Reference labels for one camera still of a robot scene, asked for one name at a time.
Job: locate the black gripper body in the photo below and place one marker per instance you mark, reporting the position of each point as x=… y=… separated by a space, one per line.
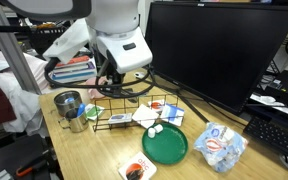
x=114 y=78

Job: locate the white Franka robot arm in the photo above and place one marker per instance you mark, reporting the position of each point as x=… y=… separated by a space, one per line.
x=117 y=13

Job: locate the pink pot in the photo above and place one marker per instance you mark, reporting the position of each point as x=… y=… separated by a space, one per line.
x=92 y=93

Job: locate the round steel pot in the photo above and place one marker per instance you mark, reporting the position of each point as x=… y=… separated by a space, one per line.
x=60 y=105

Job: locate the green white booklet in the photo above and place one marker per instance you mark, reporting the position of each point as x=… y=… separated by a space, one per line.
x=92 y=111

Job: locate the white book blue circle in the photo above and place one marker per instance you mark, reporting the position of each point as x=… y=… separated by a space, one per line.
x=120 y=118

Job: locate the blue plastic spoon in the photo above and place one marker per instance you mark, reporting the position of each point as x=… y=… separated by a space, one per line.
x=80 y=109

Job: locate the purple book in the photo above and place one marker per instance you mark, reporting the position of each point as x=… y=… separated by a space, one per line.
x=77 y=69

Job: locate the white card orange circle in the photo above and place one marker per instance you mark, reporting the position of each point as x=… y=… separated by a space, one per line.
x=156 y=105

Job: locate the red book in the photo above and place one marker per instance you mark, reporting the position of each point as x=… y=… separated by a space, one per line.
x=77 y=60

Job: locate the light blue small object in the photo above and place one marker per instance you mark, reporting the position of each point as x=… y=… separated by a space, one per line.
x=70 y=99

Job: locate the small white cylinder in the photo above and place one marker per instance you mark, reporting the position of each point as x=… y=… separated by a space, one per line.
x=151 y=132
x=158 y=128

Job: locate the blue white card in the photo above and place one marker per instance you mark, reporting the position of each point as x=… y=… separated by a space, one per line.
x=172 y=115

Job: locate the black monitor stand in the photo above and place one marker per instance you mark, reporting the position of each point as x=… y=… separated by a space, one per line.
x=192 y=106

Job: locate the green round plate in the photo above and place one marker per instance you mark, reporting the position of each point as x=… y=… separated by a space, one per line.
x=167 y=146

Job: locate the red black abc card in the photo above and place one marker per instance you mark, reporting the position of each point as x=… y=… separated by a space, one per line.
x=140 y=166

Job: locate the white cloth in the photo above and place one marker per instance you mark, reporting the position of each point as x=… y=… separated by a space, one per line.
x=24 y=103

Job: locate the large black monitor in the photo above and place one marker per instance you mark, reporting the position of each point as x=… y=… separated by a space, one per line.
x=224 y=50

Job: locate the blue white plastic bag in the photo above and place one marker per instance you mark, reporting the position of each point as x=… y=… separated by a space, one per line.
x=220 y=146

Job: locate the white paper sheet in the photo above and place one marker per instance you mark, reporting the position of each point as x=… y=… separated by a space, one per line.
x=267 y=100

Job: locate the black keyboard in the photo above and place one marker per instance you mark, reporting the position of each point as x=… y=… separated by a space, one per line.
x=277 y=140

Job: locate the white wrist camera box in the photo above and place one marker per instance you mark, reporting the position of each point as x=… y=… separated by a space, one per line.
x=67 y=41

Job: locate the grey metal frame post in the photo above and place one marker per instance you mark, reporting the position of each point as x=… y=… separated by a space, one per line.
x=14 y=56

